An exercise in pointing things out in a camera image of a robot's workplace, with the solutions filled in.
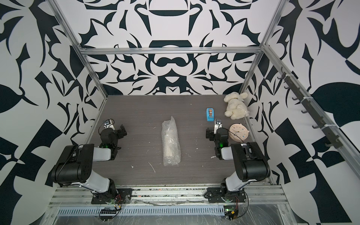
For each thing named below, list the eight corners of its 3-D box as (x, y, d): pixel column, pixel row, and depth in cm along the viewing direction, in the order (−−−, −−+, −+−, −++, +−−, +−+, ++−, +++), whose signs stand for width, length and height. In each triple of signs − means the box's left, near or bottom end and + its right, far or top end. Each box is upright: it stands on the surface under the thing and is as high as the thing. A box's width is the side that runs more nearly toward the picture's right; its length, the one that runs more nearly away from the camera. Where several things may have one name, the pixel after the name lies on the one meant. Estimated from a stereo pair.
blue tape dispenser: (207, 121, 106) (207, 118, 103) (205, 110, 112) (206, 108, 109) (214, 121, 106) (215, 118, 103) (212, 110, 112) (213, 108, 109)
